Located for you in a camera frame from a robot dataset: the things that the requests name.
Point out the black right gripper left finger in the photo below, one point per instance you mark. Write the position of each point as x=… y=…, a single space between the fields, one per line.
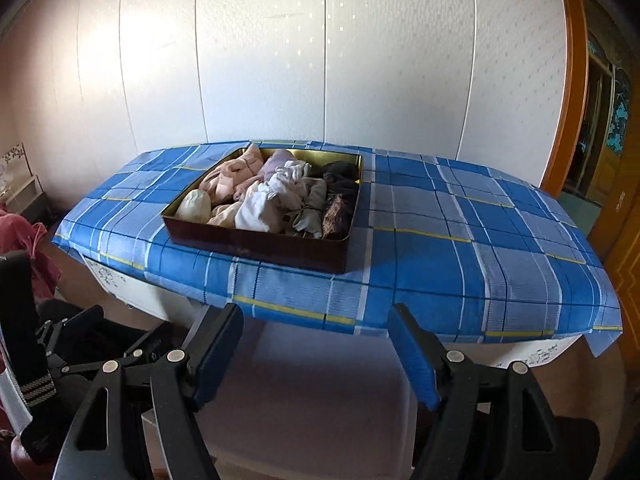
x=186 y=379

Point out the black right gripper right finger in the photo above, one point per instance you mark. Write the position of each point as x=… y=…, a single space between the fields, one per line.
x=446 y=385

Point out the pink white garment bundle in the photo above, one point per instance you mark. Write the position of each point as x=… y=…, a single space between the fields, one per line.
x=221 y=183

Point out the light green sock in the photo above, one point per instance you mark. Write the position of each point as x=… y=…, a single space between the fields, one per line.
x=195 y=207

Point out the cream peach garment bundle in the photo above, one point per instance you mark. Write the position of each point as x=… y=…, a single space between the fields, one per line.
x=259 y=205

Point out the sage green cloth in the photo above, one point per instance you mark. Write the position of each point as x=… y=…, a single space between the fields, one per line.
x=307 y=220

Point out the dark navy lace garment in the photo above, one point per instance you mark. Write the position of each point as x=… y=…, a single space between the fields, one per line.
x=342 y=188

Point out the pink red cloth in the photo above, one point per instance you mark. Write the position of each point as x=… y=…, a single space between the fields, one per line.
x=17 y=233

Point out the blue plaid tablecloth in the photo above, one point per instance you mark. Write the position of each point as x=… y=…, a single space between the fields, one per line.
x=478 y=256

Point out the dark rectangular tin box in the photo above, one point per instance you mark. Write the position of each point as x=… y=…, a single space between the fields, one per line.
x=322 y=255

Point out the lavender grey rolled cloth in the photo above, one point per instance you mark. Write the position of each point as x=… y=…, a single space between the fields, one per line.
x=277 y=159

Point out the orange wooden door frame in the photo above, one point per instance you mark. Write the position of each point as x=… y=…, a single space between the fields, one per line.
x=574 y=98

